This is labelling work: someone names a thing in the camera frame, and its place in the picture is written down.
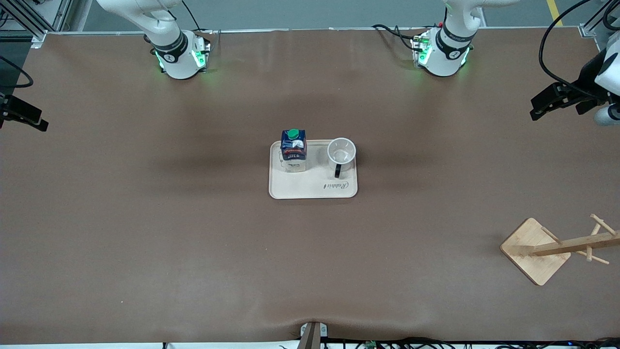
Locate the wooden cup rack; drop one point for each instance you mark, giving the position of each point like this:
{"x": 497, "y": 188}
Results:
{"x": 533, "y": 252}

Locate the beige plastic tray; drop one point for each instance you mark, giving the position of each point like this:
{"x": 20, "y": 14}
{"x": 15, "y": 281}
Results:
{"x": 315, "y": 186}

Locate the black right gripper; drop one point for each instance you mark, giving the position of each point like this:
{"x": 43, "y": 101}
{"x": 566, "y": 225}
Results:
{"x": 14, "y": 109}

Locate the blue milk carton green cap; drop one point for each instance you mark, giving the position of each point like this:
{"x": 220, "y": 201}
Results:
{"x": 293, "y": 150}

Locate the metal table edge clamp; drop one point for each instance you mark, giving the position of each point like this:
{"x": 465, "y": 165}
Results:
{"x": 314, "y": 334}

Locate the brown table cover mat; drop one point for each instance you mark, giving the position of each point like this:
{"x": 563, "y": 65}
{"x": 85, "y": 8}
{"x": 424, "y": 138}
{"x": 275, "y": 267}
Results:
{"x": 193, "y": 242}

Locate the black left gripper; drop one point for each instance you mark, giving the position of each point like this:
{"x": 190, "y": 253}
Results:
{"x": 588, "y": 76}

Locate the aluminium frame profile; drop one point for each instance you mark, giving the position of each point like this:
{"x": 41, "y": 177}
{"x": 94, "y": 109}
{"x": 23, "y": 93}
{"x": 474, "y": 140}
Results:
{"x": 29, "y": 22}
{"x": 593, "y": 24}

